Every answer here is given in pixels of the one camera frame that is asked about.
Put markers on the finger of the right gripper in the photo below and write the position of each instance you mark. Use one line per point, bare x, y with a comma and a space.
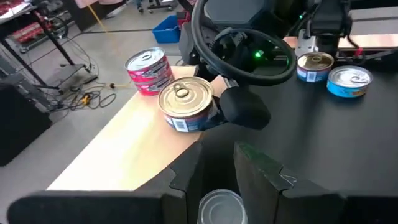
227, 84
219, 118

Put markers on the large black box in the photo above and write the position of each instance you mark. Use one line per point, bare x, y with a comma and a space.
18, 124

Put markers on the black floor stand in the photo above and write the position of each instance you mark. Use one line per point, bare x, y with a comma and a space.
73, 74

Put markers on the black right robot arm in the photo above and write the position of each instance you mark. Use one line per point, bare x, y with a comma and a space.
239, 14

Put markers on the Bumble Bee light tuna can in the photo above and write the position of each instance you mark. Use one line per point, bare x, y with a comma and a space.
222, 208

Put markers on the black table mat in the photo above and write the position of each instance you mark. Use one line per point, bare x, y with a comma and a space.
326, 140

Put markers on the yellow power plug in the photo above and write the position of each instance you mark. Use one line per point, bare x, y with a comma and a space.
84, 99

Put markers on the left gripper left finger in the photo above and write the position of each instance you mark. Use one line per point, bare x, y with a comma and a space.
174, 199

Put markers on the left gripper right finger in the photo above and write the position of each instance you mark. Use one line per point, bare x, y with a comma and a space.
270, 193

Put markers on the blue yellow tuna can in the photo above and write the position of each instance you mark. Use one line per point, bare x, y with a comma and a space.
348, 77
314, 60

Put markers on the wooden shelf black legs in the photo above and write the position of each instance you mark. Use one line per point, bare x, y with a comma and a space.
124, 149

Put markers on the blue plastic bin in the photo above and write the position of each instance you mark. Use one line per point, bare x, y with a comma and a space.
164, 32

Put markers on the silver mounting bracket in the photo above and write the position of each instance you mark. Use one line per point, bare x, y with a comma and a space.
303, 43

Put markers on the red albacore tuna can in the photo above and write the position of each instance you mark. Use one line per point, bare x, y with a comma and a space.
144, 59
155, 87

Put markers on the pink hanging cloth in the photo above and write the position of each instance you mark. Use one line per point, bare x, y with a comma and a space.
90, 2

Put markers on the Wild Planet gold lid can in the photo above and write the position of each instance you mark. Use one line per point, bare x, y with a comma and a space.
185, 96

